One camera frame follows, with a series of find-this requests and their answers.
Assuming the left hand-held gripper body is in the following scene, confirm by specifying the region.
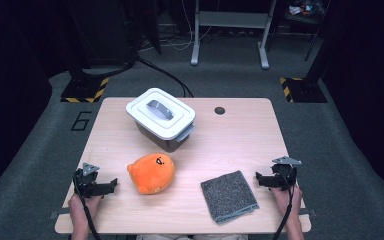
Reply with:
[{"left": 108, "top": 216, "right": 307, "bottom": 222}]
[{"left": 73, "top": 162, "right": 100, "bottom": 198}]

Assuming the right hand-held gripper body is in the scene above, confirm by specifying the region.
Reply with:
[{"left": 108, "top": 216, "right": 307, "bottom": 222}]
[{"left": 271, "top": 155, "right": 303, "bottom": 192}]

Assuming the grey cloth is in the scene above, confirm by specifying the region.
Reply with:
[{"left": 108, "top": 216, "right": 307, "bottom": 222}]
[{"left": 200, "top": 170, "right": 260, "bottom": 225}]

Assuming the orange plush toy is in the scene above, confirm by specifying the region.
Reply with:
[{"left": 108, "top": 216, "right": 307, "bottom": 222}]
[{"left": 126, "top": 152, "right": 176, "bottom": 196}]

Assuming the grey clear storage box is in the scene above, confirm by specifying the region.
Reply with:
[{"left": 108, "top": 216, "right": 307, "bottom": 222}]
[{"left": 134, "top": 120, "right": 197, "bottom": 154}]

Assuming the white lid with grey handle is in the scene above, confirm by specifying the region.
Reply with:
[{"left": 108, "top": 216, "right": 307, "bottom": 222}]
[{"left": 125, "top": 87, "right": 197, "bottom": 141}]

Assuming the person's right hand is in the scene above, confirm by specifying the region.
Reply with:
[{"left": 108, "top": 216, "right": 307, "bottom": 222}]
[{"left": 270, "top": 184, "right": 304, "bottom": 218}]

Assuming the person's left hand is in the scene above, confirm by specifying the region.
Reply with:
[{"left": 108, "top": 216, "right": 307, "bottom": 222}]
[{"left": 68, "top": 194, "right": 103, "bottom": 224}]

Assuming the black stand base striped edge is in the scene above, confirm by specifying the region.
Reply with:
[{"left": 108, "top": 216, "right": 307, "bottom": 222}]
[
  {"left": 279, "top": 77, "right": 328, "bottom": 104},
  {"left": 60, "top": 75, "right": 110, "bottom": 104}
]

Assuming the black cabinet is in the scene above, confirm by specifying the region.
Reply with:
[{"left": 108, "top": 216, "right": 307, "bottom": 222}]
[{"left": 69, "top": 0, "right": 138, "bottom": 67}]

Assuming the colourful clutter on dark shelf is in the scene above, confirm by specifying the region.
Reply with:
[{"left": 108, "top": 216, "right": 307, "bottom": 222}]
[{"left": 288, "top": 0, "right": 326, "bottom": 18}]

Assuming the left hand-held gripper black cable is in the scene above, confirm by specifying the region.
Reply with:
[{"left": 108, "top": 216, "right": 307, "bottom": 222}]
[{"left": 73, "top": 169, "right": 102, "bottom": 240}]

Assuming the hand-held gripper black cable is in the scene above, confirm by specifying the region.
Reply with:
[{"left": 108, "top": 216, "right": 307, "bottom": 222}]
[
  {"left": 273, "top": 173, "right": 297, "bottom": 240},
  {"left": 73, "top": 169, "right": 102, "bottom": 240}
]

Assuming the right hand-held gripper black cable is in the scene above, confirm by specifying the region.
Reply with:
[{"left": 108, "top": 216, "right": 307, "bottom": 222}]
[{"left": 273, "top": 173, "right": 297, "bottom": 240}]

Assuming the thick black looped floor cable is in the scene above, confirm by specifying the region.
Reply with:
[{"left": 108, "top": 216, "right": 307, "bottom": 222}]
[{"left": 79, "top": 56, "right": 138, "bottom": 78}]

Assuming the black floor cable bundle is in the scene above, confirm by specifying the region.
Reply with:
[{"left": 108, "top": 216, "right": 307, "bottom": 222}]
[{"left": 136, "top": 57, "right": 195, "bottom": 98}]

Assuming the white desk frame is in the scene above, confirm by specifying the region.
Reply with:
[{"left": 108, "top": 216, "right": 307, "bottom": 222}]
[{"left": 190, "top": 0, "right": 278, "bottom": 70}]

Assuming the white floor cable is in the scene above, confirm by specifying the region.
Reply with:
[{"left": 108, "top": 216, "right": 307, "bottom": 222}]
[{"left": 166, "top": 0, "right": 214, "bottom": 52}]

